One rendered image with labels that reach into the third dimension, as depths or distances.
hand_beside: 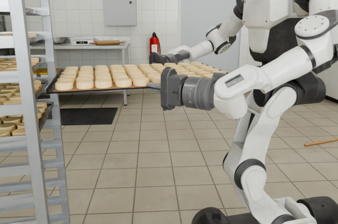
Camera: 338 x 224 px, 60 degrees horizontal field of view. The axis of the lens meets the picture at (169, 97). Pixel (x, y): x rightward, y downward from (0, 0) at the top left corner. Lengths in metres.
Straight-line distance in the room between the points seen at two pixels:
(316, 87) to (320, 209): 0.61
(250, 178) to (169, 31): 3.97
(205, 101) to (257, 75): 0.15
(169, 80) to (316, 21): 0.40
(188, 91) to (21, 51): 0.43
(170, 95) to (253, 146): 0.55
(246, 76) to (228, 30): 0.80
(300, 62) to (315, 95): 0.58
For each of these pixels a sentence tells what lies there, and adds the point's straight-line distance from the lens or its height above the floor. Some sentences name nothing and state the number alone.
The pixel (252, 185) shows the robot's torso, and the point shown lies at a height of 0.55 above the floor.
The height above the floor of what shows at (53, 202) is 0.41.
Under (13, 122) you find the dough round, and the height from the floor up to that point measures 0.88.
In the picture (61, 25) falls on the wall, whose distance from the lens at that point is 5.17.
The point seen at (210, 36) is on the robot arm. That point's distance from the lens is 1.56.
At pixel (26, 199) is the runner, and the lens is 1.00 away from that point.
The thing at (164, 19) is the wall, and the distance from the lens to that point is 4.98.
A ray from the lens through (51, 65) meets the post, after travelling 1.28.
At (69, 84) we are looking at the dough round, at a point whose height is 1.02.
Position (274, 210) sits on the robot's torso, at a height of 0.38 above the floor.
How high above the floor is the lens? 1.19
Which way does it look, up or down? 14 degrees down
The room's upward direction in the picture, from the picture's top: straight up
